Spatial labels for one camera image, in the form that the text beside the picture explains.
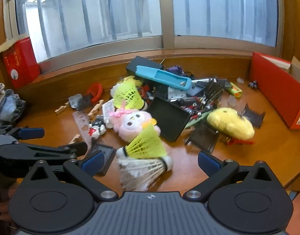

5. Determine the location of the white feather shuttlecock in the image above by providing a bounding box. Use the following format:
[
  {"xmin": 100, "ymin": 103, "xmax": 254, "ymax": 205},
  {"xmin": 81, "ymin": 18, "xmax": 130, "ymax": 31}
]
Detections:
[{"xmin": 117, "ymin": 155, "xmax": 174, "ymax": 192}]

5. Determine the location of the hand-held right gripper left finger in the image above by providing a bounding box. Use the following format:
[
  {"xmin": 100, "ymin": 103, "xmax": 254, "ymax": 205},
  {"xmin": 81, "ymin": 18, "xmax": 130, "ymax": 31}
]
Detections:
[{"xmin": 23, "ymin": 150, "xmax": 119, "ymax": 200}]

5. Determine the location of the small white packet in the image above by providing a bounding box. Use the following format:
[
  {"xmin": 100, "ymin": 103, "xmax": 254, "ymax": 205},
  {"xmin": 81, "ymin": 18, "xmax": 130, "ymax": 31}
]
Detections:
[{"xmin": 102, "ymin": 99, "xmax": 115, "ymax": 128}]

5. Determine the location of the sliding window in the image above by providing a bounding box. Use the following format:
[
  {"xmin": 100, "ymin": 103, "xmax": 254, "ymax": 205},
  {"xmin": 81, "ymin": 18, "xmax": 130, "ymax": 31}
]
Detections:
[{"xmin": 3, "ymin": 0, "xmax": 285, "ymax": 75}]

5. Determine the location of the pale yellow plush toy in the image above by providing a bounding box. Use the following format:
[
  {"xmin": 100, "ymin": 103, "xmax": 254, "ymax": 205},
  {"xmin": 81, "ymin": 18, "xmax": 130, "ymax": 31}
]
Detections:
[{"xmin": 121, "ymin": 76, "xmax": 144, "ymax": 87}]

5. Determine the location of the transparent ruler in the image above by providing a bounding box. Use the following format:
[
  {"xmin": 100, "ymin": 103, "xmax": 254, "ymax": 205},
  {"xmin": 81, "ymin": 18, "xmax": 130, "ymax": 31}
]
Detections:
[{"xmin": 72, "ymin": 111, "xmax": 93, "ymax": 150}]

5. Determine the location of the green yellow toy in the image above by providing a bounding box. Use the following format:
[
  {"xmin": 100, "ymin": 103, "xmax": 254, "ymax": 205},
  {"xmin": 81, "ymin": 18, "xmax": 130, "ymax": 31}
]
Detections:
[{"xmin": 225, "ymin": 81, "xmax": 243, "ymax": 98}]

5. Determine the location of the small black white toy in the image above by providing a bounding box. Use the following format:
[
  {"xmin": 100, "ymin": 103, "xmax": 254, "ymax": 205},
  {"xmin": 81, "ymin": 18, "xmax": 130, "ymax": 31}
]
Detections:
[{"xmin": 88, "ymin": 116, "xmax": 107, "ymax": 137}]

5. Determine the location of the light blue plastic tray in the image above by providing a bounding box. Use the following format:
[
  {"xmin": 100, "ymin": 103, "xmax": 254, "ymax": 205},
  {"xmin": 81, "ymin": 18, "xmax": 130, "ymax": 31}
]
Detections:
[{"xmin": 135, "ymin": 65, "xmax": 192, "ymax": 96}]

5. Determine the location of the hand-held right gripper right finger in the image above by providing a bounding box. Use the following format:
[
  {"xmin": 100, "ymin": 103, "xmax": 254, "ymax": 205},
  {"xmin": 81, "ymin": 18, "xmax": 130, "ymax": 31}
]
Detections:
[{"xmin": 184, "ymin": 150, "xmax": 280, "ymax": 201}]

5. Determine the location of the yellow shuttlecock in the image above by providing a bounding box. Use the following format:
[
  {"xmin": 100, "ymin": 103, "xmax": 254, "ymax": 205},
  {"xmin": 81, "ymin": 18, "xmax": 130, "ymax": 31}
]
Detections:
[{"xmin": 116, "ymin": 124, "xmax": 169, "ymax": 159}]

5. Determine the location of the pile of folded clothes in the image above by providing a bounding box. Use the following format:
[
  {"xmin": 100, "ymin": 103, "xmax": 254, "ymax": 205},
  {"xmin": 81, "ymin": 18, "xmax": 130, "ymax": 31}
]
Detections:
[{"xmin": 0, "ymin": 75, "xmax": 27, "ymax": 128}]

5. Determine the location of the heap of small toy figures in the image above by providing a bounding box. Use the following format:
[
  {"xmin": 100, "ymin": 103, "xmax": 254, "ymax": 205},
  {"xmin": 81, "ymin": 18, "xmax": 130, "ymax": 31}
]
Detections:
[{"xmin": 179, "ymin": 98, "xmax": 214, "ymax": 118}]

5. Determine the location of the grey metal piece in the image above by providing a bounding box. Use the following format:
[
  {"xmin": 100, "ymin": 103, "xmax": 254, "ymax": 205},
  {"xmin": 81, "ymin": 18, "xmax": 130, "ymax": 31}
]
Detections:
[{"xmin": 68, "ymin": 94, "xmax": 92, "ymax": 110}]

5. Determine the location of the pink plush toy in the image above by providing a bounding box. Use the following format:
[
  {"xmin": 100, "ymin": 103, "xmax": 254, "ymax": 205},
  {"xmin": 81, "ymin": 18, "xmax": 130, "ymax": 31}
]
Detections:
[{"xmin": 108, "ymin": 101, "xmax": 161, "ymax": 143}]

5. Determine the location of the purple toy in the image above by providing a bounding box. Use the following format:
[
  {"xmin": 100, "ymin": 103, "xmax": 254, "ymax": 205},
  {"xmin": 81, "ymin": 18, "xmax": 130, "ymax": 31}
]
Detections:
[{"xmin": 166, "ymin": 65, "xmax": 190, "ymax": 77}]

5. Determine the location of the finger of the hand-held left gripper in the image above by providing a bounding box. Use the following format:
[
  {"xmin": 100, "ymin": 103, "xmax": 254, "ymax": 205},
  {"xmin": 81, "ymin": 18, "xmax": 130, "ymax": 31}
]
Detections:
[
  {"xmin": 0, "ymin": 141, "xmax": 88, "ymax": 164},
  {"xmin": 0, "ymin": 125, "xmax": 45, "ymax": 142}
]

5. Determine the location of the silver metal bracket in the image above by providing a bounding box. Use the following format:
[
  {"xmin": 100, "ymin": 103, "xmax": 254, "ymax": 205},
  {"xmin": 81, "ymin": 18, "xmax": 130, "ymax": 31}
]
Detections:
[{"xmin": 168, "ymin": 86, "xmax": 187, "ymax": 102}]

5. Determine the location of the wooden desktop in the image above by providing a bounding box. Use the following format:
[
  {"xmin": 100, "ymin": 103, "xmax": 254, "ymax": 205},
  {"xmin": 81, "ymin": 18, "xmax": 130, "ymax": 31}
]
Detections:
[{"xmin": 0, "ymin": 49, "xmax": 300, "ymax": 196}]

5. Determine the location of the red plastic bowl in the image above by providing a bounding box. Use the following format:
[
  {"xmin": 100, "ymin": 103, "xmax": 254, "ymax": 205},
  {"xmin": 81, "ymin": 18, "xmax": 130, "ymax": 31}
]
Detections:
[{"xmin": 86, "ymin": 83, "xmax": 103, "ymax": 102}]

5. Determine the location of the black plastic tray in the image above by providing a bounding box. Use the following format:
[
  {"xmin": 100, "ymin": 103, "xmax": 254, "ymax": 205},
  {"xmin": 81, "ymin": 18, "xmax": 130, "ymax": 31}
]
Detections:
[{"xmin": 145, "ymin": 97, "xmax": 191, "ymax": 142}]

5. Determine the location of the wooden clothespin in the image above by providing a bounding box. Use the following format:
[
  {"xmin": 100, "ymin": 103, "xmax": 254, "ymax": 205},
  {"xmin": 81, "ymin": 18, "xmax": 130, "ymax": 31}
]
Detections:
[
  {"xmin": 88, "ymin": 99, "xmax": 104, "ymax": 117},
  {"xmin": 54, "ymin": 102, "xmax": 70, "ymax": 115},
  {"xmin": 68, "ymin": 134, "xmax": 81, "ymax": 145}
]

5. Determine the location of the black rectangular box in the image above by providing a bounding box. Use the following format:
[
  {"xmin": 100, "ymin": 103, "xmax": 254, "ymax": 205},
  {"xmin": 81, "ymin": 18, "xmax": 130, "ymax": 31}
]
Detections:
[{"xmin": 126, "ymin": 56, "xmax": 165, "ymax": 79}]

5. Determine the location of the yellow-green mesh basket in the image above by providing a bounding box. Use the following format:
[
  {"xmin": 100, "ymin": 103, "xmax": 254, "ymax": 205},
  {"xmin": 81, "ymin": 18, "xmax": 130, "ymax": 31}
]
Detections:
[{"xmin": 112, "ymin": 81, "xmax": 148, "ymax": 110}]

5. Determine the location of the red cardboard box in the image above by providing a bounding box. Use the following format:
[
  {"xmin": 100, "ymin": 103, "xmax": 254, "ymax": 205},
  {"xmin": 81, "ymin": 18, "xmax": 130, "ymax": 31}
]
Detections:
[
  {"xmin": 0, "ymin": 33, "xmax": 41, "ymax": 90},
  {"xmin": 249, "ymin": 51, "xmax": 300, "ymax": 130}
]

